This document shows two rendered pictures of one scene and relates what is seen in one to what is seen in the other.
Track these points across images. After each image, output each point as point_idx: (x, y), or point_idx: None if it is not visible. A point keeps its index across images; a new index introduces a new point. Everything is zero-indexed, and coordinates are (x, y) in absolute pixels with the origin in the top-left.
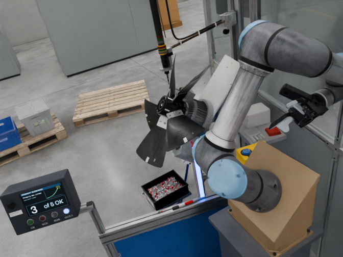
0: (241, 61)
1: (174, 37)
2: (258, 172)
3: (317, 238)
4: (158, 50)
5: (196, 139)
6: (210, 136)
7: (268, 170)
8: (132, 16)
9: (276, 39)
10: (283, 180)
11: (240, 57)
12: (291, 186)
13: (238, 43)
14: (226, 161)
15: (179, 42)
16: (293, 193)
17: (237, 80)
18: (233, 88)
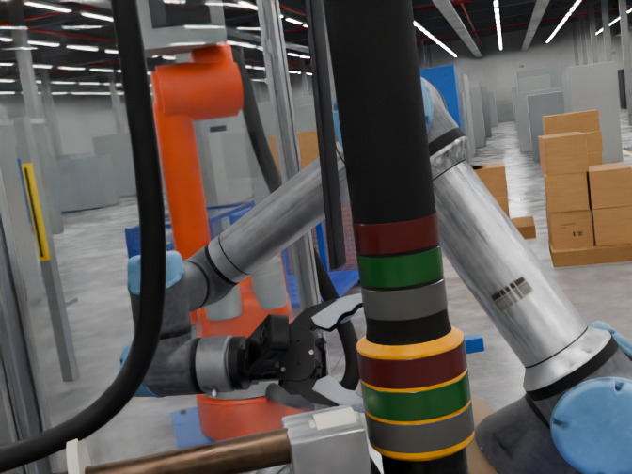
0: (466, 139)
1: (143, 379)
2: (524, 396)
3: None
4: (469, 387)
5: (631, 386)
6: (599, 330)
7: (474, 439)
8: None
9: (430, 82)
10: (473, 418)
11: (458, 132)
12: (475, 409)
13: (429, 110)
14: (606, 323)
15: (85, 463)
16: (481, 410)
17: (486, 187)
18: (500, 207)
